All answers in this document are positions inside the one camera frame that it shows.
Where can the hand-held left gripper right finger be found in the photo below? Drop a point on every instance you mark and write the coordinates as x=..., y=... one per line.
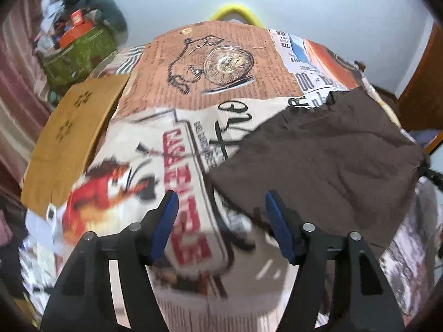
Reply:
x=281, y=228

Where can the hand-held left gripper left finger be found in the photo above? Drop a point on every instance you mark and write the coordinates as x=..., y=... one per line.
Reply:
x=164, y=224

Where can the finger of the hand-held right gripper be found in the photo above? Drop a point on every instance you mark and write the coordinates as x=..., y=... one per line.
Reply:
x=434, y=178

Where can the brown shirt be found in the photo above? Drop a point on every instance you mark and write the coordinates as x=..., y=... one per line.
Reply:
x=328, y=166

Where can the brown cardboard sheet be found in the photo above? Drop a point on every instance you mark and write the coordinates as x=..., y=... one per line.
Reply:
x=72, y=135

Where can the printed blanket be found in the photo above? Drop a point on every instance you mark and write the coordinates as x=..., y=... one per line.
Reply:
x=207, y=76

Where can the green storage bag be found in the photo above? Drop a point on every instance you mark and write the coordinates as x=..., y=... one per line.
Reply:
x=81, y=57

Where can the striped pink curtain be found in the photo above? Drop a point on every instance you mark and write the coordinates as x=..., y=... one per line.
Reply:
x=17, y=86

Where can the orange box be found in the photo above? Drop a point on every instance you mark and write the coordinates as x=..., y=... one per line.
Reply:
x=74, y=31

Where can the grey plush pillow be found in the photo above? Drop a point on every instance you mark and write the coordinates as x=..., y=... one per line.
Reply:
x=110, y=10

